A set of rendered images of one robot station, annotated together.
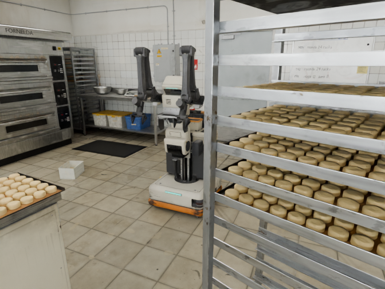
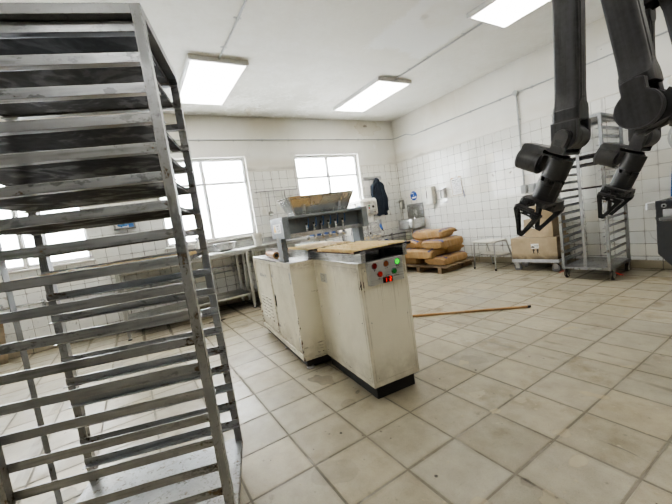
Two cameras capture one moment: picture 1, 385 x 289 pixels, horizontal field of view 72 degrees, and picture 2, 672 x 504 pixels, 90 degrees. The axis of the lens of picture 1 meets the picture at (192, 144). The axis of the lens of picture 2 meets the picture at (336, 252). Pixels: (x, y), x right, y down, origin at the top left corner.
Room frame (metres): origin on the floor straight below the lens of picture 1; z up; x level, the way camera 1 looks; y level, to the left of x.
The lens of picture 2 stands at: (2.18, -0.95, 1.11)
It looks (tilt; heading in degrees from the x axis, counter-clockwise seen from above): 5 degrees down; 126
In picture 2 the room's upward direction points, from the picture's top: 8 degrees counter-clockwise
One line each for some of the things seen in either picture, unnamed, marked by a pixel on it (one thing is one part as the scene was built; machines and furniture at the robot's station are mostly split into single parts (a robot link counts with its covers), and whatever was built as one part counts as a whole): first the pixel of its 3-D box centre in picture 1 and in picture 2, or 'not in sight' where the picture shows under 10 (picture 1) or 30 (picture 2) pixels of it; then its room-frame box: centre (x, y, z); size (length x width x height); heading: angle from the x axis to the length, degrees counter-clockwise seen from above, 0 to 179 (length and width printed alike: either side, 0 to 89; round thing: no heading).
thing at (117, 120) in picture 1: (120, 119); not in sight; (5.57, 1.53, 0.36); 0.47 x 0.38 x 0.26; 156
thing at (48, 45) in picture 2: not in sight; (61, 64); (0.78, -0.44, 1.77); 0.60 x 0.40 x 0.02; 48
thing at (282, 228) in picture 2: not in sight; (321, 233); (0.50, 1.23, 1.01); 0.72 x 0.33 x 0.34; 61
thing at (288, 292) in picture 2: not in sight; (310, 296); (0.09, 1.46, 0.42); 1.28 x 0.72 x 0.84; 151
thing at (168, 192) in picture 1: (187, 188); not in sight; (2.70, 0.06, 0.16); 0.67 x 0.64 x 0.25; 156
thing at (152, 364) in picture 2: not in sight; (148, 365); (0.64, -0.30, 0.60); 0.64 x 0.03 x 0.03; 48
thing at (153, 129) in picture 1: (126, 113); not in sight; (5.51, 1.39, 0.49); 1.90 x 0.72 x 0.98; 66
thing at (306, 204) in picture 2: not in sight; (316, 204); (0.50, 1.23, 1.25); 0.56 x 0.29 x 0.14; 61
